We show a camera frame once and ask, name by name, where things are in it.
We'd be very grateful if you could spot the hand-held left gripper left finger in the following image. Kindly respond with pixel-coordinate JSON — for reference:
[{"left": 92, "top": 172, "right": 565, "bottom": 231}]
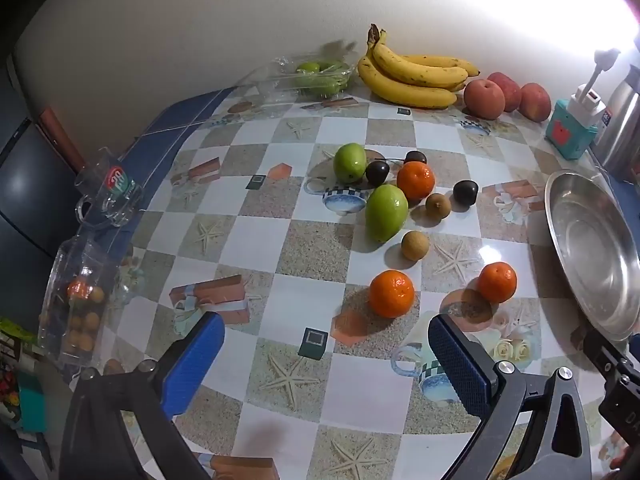
[{"left": 59, "top": 311, "right": 226, "bottom": 480}]

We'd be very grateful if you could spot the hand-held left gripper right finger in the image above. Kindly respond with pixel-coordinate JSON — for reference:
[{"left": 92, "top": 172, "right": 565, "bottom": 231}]
[{"left": 427, "top": 313, "right": 593, "bottom": 480}]

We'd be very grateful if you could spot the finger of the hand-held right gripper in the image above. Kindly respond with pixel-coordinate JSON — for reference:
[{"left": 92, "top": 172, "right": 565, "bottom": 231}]
[{"left": 581, "top": 329, "right": 640, "bottom": 386}]

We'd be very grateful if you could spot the orange mandarin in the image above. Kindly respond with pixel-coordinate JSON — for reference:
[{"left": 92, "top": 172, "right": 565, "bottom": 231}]
[
  {"left": 369, "top": 270, "right": 416, "bottom": 319},
  {"left": 396, "top": 161, "right": 436, "bottom": 202},
  {"left": 476, "top": 262, "right": 518, "bottom": 305}
]

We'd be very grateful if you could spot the stainless steel bowl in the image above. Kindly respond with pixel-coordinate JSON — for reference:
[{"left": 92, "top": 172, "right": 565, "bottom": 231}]
[{"left": 544, "top": 170, "right": 640, "bottom": 342}]

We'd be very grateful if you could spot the brown longan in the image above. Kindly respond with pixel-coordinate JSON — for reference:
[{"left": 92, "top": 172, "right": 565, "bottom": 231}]
[{"left": 401, "top": 230, "right": 431, "bottom": 262}]

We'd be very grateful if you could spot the brown kiwi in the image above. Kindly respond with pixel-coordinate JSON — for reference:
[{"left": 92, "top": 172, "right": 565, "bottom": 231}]
[{"left": 425, "top": 193, "right": 453, "bottom": 220}]

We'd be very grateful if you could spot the clear box of kumquats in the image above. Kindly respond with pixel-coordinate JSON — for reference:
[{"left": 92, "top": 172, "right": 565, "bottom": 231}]
[{"left": 37, "top": 237, "right": 123, "bottom": 366}]

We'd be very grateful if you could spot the printed checkered tablecloth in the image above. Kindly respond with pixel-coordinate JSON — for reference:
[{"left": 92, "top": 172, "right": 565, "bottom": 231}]
[{"left": 30, "top": 80, "right": 640, "bottom": 480}]

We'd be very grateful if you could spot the turquoise carton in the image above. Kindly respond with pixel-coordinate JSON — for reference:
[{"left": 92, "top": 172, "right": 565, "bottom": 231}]
[{"left": 15, "top": 371, "right": 51, "bottom": 433}]

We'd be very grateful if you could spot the green yellow packet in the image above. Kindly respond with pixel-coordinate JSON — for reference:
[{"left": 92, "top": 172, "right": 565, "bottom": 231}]
[{"left": 0, "top": 316, "right": 38, "bottom": 361}]

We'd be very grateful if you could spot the glass mug with red label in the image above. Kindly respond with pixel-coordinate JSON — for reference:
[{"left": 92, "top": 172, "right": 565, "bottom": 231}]
[{"left": 75, "top": 147, "right": 146, "bottom": 231}]

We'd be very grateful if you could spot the teal toy box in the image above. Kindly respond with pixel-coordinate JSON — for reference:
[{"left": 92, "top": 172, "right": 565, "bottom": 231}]
[{"left": 545, "top": 100, "right": 601, "bottom": 161}]

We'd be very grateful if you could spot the stainless steel thermos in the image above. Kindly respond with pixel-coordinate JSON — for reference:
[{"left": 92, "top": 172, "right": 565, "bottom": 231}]
[{"left": 597, "top": 62, "right": 640, "bottom": 176}]

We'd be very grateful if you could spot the dark grey cabinet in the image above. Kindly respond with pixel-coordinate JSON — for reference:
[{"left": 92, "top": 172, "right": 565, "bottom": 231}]
[{"left": 0, "top": 55, "right": 86, "bottom": 261}]

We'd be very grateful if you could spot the brown wooden board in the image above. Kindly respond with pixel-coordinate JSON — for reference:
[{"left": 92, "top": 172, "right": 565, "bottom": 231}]
[{"left": 40, "top": 106, "right": 86, "bottom": 171}]

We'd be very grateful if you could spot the red apple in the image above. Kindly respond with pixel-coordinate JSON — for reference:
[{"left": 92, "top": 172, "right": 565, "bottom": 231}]
[
  {"left": 487, "top": 72, "right": 522, "bottom": 113},
  {"left": 463, "top": 79, "right": 506, "bottom": 121},
  {"left": 519, "top": 82, "right": 552, "bottom": 123}
]

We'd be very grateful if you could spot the yellow banana bunch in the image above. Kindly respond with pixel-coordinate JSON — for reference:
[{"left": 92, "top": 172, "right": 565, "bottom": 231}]
[{"left": 357, "top": 24, "right": 482, "bottom": 109}]

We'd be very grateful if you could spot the clear bag of green fruit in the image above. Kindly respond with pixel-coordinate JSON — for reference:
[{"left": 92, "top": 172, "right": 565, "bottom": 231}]
[{"left": 235, "top": 42, "right": 358, "bottom": 106}]

